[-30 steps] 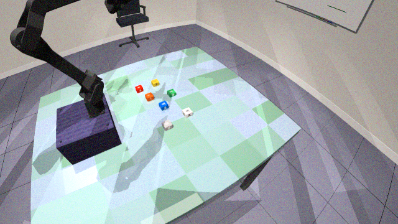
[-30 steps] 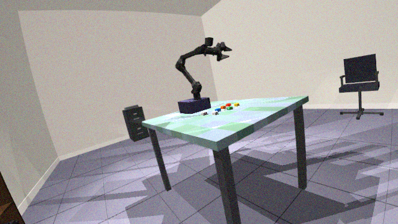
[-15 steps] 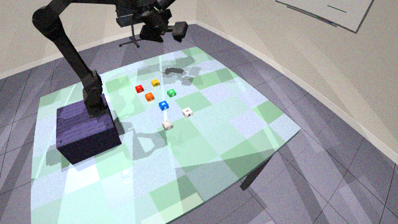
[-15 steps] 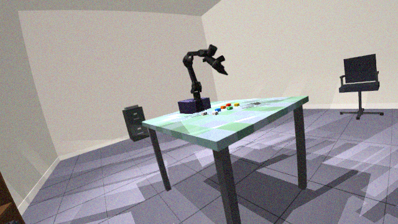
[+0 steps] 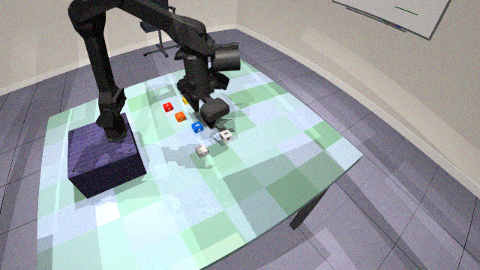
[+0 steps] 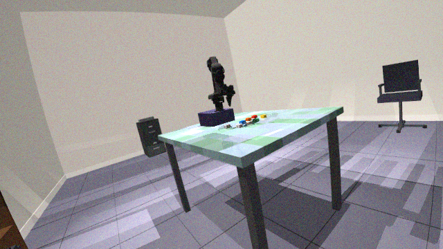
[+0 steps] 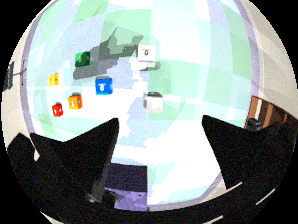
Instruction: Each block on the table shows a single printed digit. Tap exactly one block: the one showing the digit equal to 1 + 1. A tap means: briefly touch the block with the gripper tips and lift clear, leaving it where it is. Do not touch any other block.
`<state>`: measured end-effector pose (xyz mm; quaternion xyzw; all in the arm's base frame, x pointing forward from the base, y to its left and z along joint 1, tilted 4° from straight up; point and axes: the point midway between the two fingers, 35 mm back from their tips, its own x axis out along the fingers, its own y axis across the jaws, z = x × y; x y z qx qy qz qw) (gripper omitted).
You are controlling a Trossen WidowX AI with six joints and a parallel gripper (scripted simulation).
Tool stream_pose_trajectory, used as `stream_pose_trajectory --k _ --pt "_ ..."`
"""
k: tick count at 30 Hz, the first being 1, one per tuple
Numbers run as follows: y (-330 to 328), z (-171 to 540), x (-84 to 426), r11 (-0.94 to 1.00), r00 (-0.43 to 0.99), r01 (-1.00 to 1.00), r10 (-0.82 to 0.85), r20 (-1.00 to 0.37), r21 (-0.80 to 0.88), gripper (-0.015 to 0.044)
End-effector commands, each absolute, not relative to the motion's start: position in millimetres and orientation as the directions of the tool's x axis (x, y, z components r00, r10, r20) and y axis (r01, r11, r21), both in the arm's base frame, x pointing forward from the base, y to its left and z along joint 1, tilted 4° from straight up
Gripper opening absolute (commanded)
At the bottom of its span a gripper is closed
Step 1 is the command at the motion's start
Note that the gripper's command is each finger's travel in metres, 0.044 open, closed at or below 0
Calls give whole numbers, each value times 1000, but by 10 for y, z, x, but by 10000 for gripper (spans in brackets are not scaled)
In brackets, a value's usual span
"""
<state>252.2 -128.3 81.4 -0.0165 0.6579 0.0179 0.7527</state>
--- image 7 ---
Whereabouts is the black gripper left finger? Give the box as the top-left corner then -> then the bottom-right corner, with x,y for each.
29,117 -> 120,202

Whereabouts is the red block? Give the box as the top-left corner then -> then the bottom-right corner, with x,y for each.
52,104 -> 64,117

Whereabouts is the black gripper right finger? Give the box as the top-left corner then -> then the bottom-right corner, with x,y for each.
202,115 -> 279,189

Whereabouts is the small green block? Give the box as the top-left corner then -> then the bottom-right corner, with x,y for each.
74,51 -> 90,67

